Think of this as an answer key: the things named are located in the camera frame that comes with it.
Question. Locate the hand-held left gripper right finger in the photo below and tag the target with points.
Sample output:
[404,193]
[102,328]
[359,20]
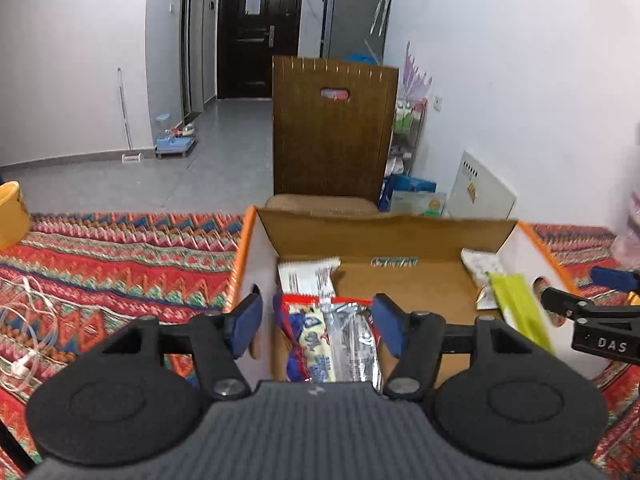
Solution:
[390,322]

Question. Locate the silver snack packet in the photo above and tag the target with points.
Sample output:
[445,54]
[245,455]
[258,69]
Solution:
[352,340]

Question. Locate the blue carton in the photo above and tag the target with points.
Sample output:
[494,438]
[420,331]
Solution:
[400,185]

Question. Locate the white mop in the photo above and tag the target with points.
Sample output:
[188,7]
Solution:
[124,110]

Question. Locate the white paper notice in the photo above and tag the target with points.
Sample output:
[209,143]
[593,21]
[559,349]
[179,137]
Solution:
[252,4]

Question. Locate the white flat board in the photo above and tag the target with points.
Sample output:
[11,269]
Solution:
[480,185]

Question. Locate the blue plastic bag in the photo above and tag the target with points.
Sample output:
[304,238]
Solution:
[361,57]

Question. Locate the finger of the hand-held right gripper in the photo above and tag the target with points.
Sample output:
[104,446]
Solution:
[612,277]
[562,302]

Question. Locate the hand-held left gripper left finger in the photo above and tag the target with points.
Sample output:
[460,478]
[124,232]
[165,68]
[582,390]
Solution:
[247,322]

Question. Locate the yellow cup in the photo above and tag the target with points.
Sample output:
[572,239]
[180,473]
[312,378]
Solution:
[12,215]

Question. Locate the red blue white snack packet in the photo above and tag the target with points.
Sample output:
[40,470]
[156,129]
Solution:
[307,340]

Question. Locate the white wall outlet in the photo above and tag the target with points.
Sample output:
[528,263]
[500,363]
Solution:
[438,102]

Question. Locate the white green carton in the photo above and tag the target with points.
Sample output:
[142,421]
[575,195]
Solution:
[417,203]

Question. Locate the grey inner door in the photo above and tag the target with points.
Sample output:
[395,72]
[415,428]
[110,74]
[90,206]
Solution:
[192,35]

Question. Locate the green snack packet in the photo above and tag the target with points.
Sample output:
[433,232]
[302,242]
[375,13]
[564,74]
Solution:
[520,310]

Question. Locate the brown wooden chair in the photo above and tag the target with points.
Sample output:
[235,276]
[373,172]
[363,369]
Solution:
[325,150]

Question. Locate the pink textured vase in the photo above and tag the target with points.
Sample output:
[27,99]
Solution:
[629,240]

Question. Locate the small white snack packet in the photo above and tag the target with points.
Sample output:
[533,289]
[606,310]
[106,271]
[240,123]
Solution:
[477,272]

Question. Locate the grey refrigerator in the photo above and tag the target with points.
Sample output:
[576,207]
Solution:
[350,25]

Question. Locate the dark brown entrance door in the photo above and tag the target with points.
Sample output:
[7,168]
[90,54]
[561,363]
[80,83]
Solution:
[240,60]

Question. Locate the blue pet feeder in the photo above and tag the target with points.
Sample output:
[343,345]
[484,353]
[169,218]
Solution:
[172,141]

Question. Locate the orange cardboard box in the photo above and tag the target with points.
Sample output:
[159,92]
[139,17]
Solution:
[415,300]

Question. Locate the white grey-print snack packet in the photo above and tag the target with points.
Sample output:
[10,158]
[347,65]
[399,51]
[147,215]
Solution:
[307,280]

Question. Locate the purple feather decoration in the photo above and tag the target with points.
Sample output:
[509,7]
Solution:
[415,80]

